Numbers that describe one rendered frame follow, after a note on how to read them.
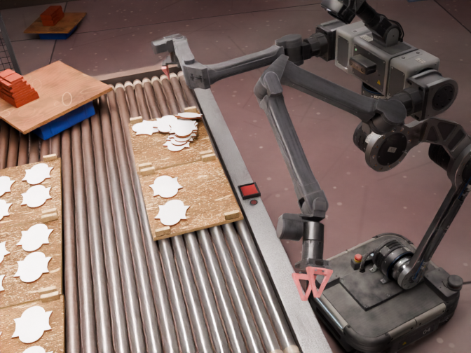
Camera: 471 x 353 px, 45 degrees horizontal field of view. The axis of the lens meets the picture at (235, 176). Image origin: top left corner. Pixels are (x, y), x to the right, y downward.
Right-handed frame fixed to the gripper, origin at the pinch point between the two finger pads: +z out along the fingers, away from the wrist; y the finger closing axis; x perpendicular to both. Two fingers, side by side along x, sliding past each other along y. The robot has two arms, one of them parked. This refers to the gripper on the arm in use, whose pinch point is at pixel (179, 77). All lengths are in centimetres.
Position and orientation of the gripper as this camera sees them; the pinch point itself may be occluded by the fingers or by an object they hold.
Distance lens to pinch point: 259.9
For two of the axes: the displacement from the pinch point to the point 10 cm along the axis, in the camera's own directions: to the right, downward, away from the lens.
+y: -10.0, 0.6, 0.3
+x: 0.1, 6.4, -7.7
